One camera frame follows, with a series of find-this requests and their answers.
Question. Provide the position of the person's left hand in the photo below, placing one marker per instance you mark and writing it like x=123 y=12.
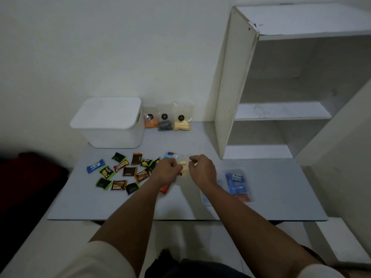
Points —
x=166 y=172

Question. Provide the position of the person's right hand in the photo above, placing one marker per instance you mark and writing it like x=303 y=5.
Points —
x=203 y=172

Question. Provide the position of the small light blue packet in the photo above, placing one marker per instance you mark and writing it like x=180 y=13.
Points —
x=171 y=155

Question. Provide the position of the bag of yellow sticks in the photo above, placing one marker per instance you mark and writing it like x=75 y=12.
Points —
x=184 y=165
x=182 y=125

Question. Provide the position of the red yellow candy bar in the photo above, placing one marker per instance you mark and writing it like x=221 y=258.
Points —
x=121 y=165

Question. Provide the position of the clear bag of dark snacks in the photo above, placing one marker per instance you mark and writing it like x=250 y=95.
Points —
x=165 y=125

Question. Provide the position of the small red snack packet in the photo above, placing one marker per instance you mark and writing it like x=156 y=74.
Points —
x=243 y=197

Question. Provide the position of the cluster of dark candy packets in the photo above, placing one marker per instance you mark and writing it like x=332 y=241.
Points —
x=118 y=185

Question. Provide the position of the clear bag of orange snacks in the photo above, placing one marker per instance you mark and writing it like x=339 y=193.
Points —
x=151 y=123

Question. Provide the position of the blue twist-end candy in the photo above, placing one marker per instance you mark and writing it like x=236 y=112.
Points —
x=95 y=166

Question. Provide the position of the white lidded storage box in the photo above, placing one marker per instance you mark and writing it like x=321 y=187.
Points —
x=107 y=112

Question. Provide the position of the person's right forearm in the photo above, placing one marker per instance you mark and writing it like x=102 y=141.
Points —
x=255 y=228

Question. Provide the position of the person's left forearm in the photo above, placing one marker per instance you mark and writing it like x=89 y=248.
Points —
x=130 y=220

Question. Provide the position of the person's black shorts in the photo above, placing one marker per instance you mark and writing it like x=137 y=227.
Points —
x=197 y=269

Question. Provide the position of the person's white shirt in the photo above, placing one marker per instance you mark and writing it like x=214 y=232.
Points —
x=95 y=260

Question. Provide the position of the white shelf cabinet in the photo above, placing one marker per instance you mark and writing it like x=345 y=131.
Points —
x=234 y=83

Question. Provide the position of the dark red blanket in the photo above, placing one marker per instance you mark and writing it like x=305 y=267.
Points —
x=29 y=182

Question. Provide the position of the white low block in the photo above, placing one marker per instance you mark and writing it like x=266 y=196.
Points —
x=342 y=240

